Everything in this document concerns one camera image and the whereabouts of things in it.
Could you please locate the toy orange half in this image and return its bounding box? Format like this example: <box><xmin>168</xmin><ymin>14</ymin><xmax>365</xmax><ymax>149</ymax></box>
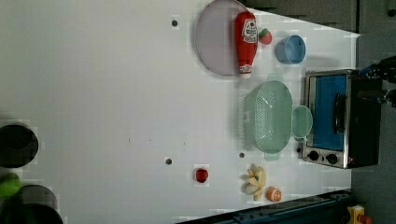
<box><xmin>265</xmin><ymin>187</ymin><xmax>282</xmax><ymax>203</ymax></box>

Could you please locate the blue plastic cup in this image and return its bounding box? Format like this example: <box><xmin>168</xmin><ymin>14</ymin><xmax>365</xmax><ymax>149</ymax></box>
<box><xmin>276</xmin><ymin>35</ymin><xmax>306</xmax><ymax>64</ymax></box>

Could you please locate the blue metal frame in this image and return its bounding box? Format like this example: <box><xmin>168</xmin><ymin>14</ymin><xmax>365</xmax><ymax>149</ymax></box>
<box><xmin>177</xmin><ymin>190</ymin><xmax>357</xmax><ymax>224</ymax></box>

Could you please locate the mint green cup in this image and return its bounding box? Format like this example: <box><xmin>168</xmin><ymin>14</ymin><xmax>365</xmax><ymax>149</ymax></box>
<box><xmin>291</xmin><ymin>105</ymin><xmax>313</xmax><ymax>138</ymax></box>

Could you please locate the lilac round plate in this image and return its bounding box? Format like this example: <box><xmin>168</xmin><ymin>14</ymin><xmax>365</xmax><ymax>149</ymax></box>
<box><xmin>195</xmin><ymin>0</ymin><xmax>248</xmax><ymax>76</ymax></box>

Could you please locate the yellow red toy block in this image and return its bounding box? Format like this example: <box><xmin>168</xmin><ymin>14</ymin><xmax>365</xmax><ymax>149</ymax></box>
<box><xmin>347</xmin><ymin>205</ymin><xmax>373</xmax><ymax>224</ymax></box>

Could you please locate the black cylinder with green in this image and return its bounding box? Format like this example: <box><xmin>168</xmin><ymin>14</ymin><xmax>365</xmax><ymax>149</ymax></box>
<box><xmin>1</xmin><ymin>173</ymin><xmax>64</xmax><ymax>224</ymax></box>

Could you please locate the toy strawberry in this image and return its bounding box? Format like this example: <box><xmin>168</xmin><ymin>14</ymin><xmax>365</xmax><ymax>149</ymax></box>
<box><xmin>259</xmin><ymin>28</ymin><xmax>273</xmax><ymax>45</ymax></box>

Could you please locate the mint green plastic strainer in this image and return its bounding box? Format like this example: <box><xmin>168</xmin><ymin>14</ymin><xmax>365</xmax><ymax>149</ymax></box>
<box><xmin>239</xmin><ymin>74</ymin><xmax>292</xmax><ymax>161</ymax></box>

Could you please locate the silver black toaster oven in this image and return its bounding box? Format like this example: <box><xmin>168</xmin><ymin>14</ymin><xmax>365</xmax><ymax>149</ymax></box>
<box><xmin>302</xmin><ymin>69</ymin><xmax>382</xmax><ymax>169</ymax></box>

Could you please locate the red ketchup bottle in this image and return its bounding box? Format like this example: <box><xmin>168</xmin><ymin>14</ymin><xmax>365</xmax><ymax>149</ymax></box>
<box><xmin>234</xmin><ymin>11</ymin><xmax>258</xmax><ymax>78</ymax></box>

